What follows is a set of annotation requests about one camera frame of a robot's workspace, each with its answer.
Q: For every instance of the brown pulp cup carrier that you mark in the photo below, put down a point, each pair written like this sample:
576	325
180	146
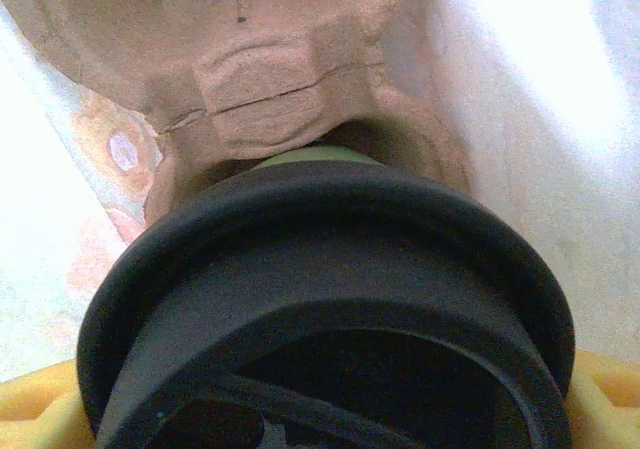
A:
300	69

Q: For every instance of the painted paper gift bag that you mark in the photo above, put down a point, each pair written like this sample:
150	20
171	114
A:
550	94

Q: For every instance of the black plastic cup lid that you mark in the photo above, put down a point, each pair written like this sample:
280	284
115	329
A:
325	269

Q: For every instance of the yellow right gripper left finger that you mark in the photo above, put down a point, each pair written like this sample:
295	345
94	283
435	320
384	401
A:
35	414

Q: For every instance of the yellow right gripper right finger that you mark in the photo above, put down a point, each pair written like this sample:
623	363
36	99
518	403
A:
607	409

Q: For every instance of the green paper coffee cup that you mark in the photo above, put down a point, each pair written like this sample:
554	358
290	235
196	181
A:
320	156

